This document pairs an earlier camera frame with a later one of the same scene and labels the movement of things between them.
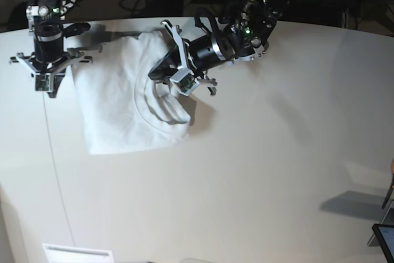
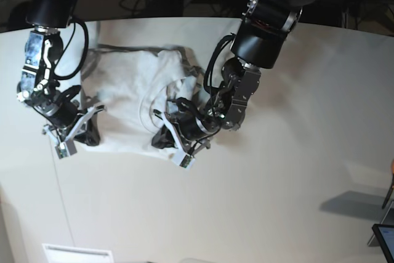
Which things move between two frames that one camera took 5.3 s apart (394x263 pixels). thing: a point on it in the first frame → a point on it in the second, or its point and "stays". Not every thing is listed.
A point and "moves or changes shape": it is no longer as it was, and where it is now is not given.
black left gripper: x=49 y=56 → x=63 y=111
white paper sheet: x=60 y=254 stays
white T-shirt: x=121 y=106 moves or changes shape
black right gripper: x=201 y=53 → x=191 y=130
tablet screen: x=385 y=235 stays
